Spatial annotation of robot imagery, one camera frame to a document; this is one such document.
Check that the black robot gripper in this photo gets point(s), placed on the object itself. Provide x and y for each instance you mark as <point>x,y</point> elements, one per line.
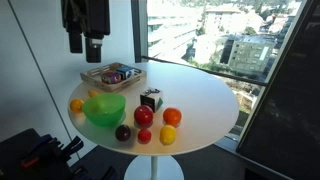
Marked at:
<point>90,16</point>

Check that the black white green number block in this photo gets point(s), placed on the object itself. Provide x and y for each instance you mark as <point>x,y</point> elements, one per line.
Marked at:
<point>150,99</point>

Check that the wooden slatted tray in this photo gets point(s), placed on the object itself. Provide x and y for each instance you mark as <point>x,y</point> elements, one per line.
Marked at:
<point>100,84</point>

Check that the blue number four block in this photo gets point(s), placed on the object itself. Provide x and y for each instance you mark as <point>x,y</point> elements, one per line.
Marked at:
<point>125,72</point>

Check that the yellow toy banana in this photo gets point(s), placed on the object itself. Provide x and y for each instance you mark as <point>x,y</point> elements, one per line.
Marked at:
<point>92,93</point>

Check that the small orange toy fruit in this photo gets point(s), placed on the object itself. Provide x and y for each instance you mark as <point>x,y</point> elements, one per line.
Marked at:
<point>76,105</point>

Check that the green translucent plastic bowl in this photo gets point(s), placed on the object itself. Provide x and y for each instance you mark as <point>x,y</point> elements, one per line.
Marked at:
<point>104,110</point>

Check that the red toy apple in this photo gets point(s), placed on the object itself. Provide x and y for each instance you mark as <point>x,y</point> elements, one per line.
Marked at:
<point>143,115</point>

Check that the dark purple toy plum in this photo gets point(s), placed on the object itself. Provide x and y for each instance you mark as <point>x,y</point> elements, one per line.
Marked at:
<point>123,132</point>

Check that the small red toy fruit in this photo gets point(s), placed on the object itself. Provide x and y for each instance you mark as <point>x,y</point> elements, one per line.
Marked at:
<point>144,136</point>

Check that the blue orange bar clamp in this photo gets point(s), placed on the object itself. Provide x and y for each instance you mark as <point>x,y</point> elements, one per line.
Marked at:
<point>46,150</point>

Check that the orange red toy tomato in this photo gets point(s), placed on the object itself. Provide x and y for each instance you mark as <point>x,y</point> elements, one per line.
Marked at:
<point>172,116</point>

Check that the yellow toy lemon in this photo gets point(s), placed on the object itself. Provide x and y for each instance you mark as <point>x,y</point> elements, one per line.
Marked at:
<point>167,134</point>

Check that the black window handrail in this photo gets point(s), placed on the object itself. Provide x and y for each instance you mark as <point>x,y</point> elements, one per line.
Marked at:
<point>206,70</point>

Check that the white table pedestal base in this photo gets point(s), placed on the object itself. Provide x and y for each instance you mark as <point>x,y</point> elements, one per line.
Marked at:
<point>154,168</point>

